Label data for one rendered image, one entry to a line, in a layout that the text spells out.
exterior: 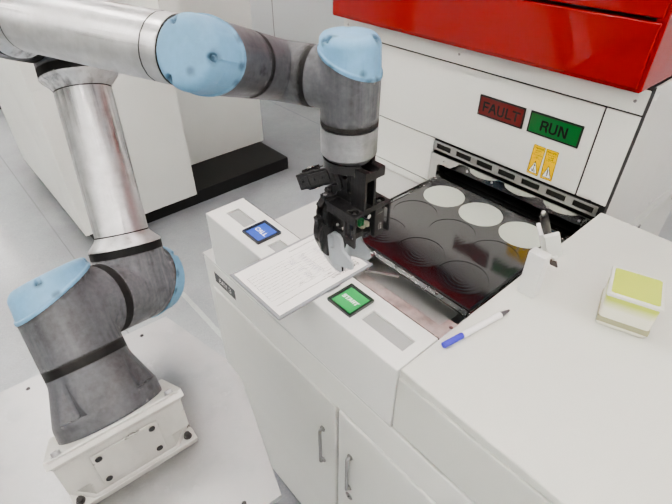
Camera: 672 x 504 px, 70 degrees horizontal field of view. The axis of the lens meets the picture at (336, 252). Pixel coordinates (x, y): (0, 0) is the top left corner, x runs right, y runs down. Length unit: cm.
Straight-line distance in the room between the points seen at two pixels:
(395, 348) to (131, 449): 40
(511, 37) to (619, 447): 76
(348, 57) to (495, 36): 59
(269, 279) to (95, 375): 31
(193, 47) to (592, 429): 64
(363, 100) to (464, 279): 49
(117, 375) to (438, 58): 98
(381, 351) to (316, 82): 39
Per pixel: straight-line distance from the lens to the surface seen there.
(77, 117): 86
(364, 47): 58
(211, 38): 50
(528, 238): 113
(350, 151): 62
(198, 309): 225
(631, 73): 101
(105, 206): 85
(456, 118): 128
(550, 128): 115
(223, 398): 88
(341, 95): 59
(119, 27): 61
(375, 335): 76
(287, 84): 62
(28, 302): 77
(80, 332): 76
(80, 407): 76
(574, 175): 116
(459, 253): 104
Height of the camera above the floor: 152
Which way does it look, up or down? 38 degrees down
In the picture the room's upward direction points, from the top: straight up
